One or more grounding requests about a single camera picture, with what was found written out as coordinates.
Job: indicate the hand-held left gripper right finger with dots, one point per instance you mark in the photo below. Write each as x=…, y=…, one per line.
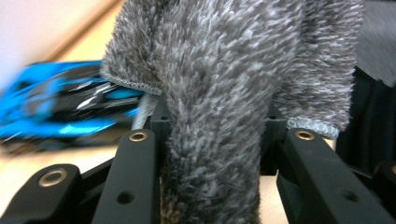
x=317, y=180

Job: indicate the white plastic bin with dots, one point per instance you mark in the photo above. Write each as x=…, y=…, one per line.
x=31, y=28

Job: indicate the blue toy car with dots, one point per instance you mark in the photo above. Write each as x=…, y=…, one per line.
x=56, y=102

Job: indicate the grey fluffy cloth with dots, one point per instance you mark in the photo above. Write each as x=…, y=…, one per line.
x=218, y=93

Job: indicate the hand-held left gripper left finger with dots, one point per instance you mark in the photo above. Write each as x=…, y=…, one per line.
x=130, y=174

